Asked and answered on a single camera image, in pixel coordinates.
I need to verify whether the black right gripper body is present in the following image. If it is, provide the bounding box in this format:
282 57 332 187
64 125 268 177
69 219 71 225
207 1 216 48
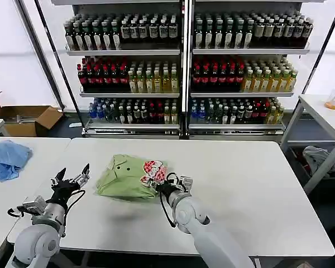
155 180 174 197

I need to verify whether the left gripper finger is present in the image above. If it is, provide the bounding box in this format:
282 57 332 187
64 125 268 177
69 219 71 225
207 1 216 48
50 167 67 186
72 164 91 186

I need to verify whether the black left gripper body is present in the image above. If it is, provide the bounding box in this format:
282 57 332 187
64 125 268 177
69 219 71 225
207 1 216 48
50 179 81 208

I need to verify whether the green shirt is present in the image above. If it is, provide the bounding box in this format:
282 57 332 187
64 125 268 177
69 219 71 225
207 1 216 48
95 154 170 203

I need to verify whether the blue crumpled cloth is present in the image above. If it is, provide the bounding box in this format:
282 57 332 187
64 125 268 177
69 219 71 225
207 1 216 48
0 140 34 183

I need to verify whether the white adjoining table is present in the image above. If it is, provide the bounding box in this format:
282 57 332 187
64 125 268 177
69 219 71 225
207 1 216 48
0 136 72 268

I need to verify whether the open cardboard box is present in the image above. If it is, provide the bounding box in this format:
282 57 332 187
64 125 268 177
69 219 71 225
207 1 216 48
0 90 64 137

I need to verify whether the large white table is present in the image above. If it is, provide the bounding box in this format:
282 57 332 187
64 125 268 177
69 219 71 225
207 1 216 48
7 138 335 257

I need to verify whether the shelf rack with bottles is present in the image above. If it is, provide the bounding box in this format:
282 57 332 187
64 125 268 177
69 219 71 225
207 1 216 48
50 0 189 140
188 0 328 138

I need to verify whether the thin black slanted pole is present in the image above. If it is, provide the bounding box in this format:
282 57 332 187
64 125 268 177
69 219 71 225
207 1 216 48
300 0 335 95
34 0 87 132

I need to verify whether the grey crumpled cloth pile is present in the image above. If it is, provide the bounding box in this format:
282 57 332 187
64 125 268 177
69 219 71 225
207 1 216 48
302 145 335 179

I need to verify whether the white grey-framed side table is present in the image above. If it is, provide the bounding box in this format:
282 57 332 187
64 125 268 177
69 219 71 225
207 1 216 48
280 94 335 196

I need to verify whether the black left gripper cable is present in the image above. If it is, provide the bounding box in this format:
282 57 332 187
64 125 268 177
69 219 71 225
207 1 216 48
63 189 87 238

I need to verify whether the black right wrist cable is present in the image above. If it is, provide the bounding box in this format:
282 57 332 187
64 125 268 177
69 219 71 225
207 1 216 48
158 172 180 228

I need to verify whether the black left wrist cable loop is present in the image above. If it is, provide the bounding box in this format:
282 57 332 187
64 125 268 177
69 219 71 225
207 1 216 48
7 205 26 218

